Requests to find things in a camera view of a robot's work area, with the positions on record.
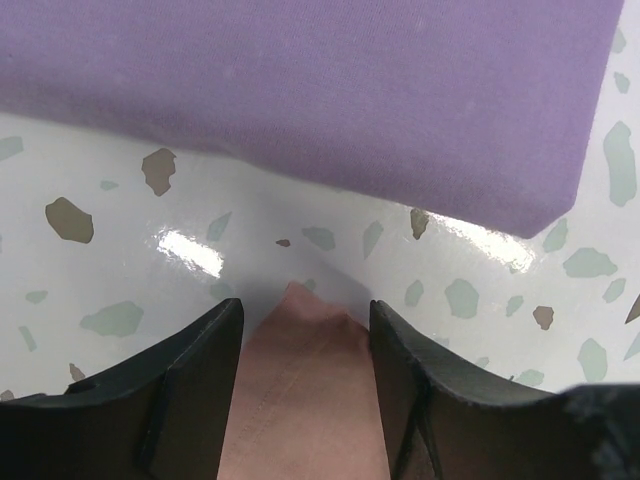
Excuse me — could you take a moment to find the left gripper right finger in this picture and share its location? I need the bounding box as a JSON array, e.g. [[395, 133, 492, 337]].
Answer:
[[369, 301, 639, 479]]

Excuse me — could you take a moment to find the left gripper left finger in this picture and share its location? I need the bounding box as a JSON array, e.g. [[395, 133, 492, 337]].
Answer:
[[1, 299, 244, 479]]

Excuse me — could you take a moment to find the pink t shirt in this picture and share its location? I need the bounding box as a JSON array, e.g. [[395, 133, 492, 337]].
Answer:
[[218, 283, 390, 479]]

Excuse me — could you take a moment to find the folded purple t shirt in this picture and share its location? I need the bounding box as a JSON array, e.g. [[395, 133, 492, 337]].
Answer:
[[1, 1, 622, 238]]

